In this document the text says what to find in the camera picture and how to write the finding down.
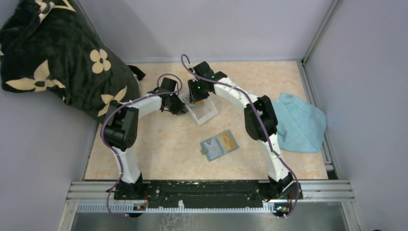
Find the light blue towel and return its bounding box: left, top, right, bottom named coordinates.
left=272, top=92, right=327, bottom=153

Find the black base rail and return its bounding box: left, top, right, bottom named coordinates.
left=118, top=180, right=303, bottom=209

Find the white credit card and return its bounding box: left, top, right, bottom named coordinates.
left=204, top=138, right=223, bottom=160

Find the black floral blanket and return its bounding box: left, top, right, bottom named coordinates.
left=0, top=0, right=144, bottom=123

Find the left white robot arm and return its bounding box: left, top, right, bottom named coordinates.
left=101, top=76, right=185, bottom=200

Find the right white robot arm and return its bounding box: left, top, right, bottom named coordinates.
left=183, top=62, right=301, bottom=199

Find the translucent white plastic bin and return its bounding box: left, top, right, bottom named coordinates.
left=179, top=92, right=218, bottom=126

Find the yellow credit card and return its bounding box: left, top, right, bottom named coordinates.
left=219, top=132, right=237, bottom=152

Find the aluminium frame rail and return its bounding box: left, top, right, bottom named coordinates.
left=66, top=180, right=355, bottom=214

